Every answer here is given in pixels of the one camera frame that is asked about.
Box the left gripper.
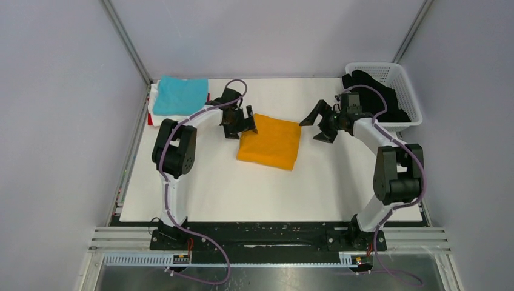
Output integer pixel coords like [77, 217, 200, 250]
[223, 105, 256, 139]

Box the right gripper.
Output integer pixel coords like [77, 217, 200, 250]
[299, 99, 346, 143]

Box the yellow t-shirt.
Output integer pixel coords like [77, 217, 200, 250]
[236, 114, 301, 171]

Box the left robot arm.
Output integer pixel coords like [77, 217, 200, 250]
[152, 87, 258, 249]

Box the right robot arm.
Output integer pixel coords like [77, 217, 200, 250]
[299, 92, 426, 250]

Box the black t-shirt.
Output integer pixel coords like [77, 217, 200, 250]
[342, 70, 411, 123]

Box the folded turquoise t-shirt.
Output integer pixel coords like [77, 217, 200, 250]
[152, 76, 209, 116]

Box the white plastic basket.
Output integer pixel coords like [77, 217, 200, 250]
[345, 62, 423, 132]

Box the folded white t-shirt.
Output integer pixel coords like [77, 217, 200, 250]
[148, 81, 187, 121]

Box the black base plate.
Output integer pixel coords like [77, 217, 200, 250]
[150, 221, 387, 263]

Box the white cable duct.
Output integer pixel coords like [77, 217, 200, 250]
[104, 252, 373, 268]

